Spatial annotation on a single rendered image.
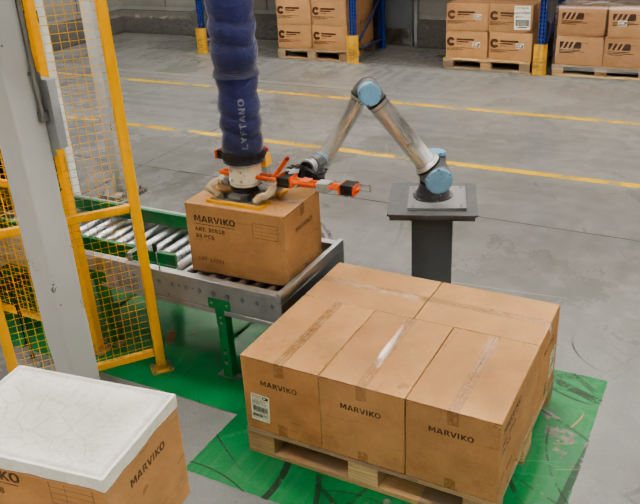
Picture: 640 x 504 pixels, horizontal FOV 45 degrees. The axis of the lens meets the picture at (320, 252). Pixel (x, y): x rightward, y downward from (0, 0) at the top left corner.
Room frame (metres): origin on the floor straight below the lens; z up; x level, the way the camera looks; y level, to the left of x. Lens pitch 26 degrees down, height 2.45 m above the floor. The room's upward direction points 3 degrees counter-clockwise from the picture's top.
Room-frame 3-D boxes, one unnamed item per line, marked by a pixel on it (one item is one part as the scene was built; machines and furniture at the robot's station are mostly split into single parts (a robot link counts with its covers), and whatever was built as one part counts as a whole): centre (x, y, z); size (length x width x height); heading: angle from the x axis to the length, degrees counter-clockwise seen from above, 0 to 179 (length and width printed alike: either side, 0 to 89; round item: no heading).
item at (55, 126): (3.22, 1.14, 1.62); 0.20 x 0.05 x 0.30; 61
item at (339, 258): (3.64, 0.05, 0.47); 0.70 x 0.03 x 0.15; 151
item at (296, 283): (3.65, 0.05, 0.58); 0.70 x 0.03 x 0.06; 151
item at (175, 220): (4.63, 1.24, 0.60); 1.60 x 0.10 x 0.09; 61
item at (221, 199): (3.73, 0.41, 0.97); 0.34 x 0.10 x 0.05; 61
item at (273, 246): (3.82, 0.34, 0.75); 0.60 x 0.40 x 0.40; 63
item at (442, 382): (3.06, -0.38, 0.34); 1.20 x 1.00 x 0.40; 61
